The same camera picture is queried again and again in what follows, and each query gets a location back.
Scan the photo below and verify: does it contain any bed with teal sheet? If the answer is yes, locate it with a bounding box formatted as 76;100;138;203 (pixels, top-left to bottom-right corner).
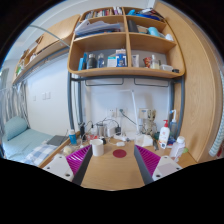
2;126;52;163

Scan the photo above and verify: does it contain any white mug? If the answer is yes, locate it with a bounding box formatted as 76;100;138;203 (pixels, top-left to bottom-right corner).
91;139;104;156

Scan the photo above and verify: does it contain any white pump lotion bottle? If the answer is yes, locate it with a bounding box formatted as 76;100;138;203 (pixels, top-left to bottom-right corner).
159;120;170;149

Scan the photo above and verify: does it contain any clear bottle with pink label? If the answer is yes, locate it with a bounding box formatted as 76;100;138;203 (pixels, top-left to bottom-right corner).
169;136;185;161

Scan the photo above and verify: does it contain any teal pillow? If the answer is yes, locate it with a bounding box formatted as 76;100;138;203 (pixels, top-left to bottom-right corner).
5;116;28;140

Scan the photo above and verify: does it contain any blue cylinder bottle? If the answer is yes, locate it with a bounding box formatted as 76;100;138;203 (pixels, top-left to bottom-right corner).
69;129;77;145

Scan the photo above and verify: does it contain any dark laptop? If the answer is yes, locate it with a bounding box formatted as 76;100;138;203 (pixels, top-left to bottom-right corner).
47;135;66;146

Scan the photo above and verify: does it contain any clear spray bottle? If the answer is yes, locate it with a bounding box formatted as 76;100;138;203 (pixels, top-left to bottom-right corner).
170;109;177;139

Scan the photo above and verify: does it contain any wooden wall shelf unit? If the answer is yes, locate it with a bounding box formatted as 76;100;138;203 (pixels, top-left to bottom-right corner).
67;7;185;78

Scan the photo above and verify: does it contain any white power adapter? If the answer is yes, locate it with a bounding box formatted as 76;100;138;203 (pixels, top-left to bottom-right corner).
116;142;125;147

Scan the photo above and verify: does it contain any Groot figurine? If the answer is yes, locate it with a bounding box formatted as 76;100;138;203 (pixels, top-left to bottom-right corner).
142;109;157;136

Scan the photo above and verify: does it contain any dark red round coaster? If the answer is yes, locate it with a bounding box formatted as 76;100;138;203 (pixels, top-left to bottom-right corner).
113;149;126;158

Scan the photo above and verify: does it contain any grey metal bed frame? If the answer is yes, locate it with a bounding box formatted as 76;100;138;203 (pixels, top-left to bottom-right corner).
67;73;185;134

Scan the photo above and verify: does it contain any plaid blue blanket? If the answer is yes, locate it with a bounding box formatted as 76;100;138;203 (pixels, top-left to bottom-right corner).
23;144;56;166

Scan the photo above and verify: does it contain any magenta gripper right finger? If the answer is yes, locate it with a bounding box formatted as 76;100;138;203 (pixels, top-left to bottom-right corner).
134;145;160;185

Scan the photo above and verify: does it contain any white desk lamp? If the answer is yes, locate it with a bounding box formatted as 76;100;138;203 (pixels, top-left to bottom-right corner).
115;89;139;140

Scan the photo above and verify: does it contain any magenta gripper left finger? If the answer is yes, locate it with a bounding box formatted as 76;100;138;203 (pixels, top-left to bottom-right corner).
66;145;92;185

